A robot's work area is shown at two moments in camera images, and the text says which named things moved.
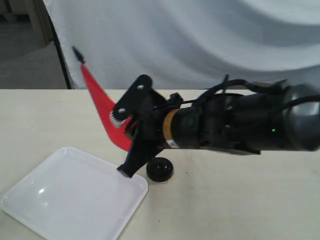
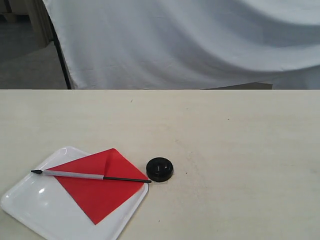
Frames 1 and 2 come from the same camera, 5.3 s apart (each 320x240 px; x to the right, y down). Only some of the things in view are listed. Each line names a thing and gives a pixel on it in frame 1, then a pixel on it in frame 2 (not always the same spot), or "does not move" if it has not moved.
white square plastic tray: x=74 y=195 does not move
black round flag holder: x=159 y=169 does not move
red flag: x=103 y=106 -> x=101 y=182
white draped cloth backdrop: x=187 y=44 does not move
